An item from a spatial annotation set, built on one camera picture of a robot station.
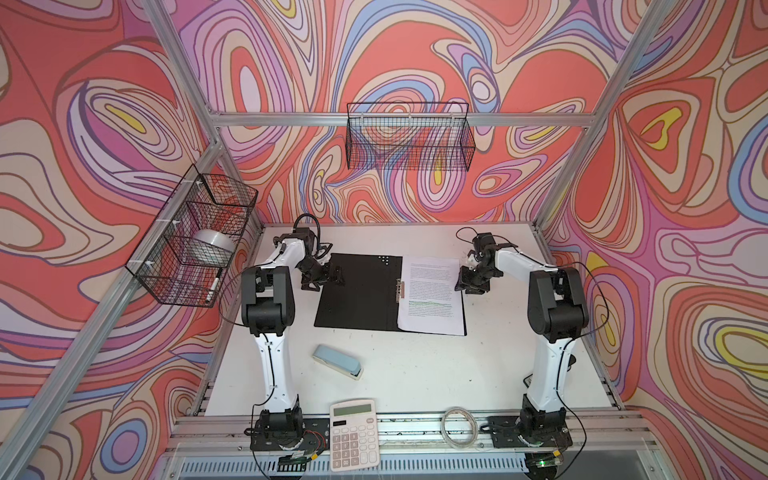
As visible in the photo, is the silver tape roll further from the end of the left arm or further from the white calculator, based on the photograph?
the white calculator

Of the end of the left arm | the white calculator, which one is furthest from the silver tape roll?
the white calculator

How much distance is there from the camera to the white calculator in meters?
0.70
